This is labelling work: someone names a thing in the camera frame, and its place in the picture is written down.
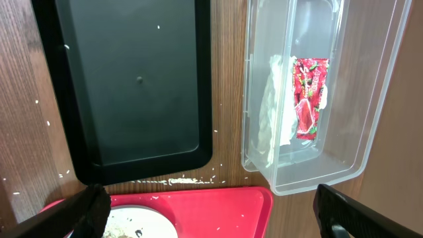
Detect clear plastic bin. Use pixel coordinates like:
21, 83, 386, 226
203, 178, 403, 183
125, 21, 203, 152
241, 0, 411, 196

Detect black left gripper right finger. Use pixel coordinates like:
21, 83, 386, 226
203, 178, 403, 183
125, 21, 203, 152
313, 184, 422, 238

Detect white napkin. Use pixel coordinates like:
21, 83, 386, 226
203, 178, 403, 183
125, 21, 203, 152
256, 54, 328, 166

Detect light blue plate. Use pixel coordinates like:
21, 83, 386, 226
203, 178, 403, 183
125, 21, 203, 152
109, 205, 178, 238

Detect red serving tray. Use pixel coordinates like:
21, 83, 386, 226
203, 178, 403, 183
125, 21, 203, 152
39, 186, 274, 238

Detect food scraps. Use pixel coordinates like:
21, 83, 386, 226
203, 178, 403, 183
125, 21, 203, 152
102, 216, 143, 238

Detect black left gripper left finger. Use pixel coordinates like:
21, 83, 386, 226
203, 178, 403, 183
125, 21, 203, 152
1, 184, 111, 238

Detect red snack wrapper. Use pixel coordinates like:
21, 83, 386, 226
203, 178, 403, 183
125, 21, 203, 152
292, 58, 330, 141

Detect black tray bin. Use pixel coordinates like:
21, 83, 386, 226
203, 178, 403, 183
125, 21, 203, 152
32, 0, 213, 185

